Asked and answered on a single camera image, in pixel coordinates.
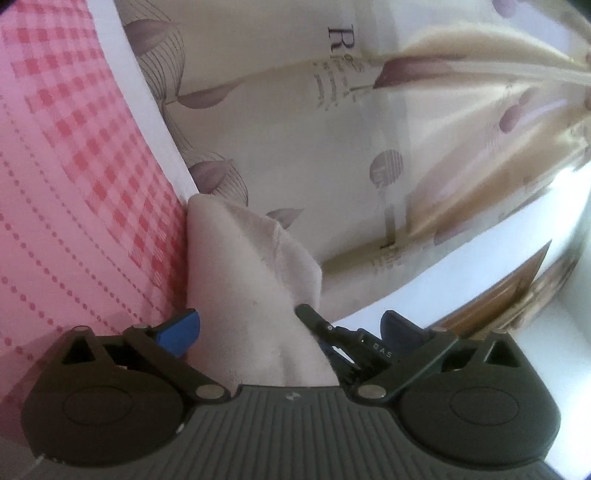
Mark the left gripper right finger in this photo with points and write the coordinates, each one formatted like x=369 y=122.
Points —
x=411 y=352

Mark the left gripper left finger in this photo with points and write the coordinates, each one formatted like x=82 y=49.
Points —
x=159 y=349

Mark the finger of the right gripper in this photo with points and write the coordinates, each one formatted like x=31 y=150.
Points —
x=360 y=348

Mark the white knitted small garment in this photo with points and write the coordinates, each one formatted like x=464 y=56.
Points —
x=246 y=275

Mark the pink checked bed sheet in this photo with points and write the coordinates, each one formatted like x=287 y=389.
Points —
x=93 y=190

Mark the beige leaf-patterned curtain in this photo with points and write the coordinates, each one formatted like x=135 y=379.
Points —
x=382 y=134

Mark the brown wooden door frame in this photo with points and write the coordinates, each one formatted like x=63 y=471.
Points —
x=515 y=300

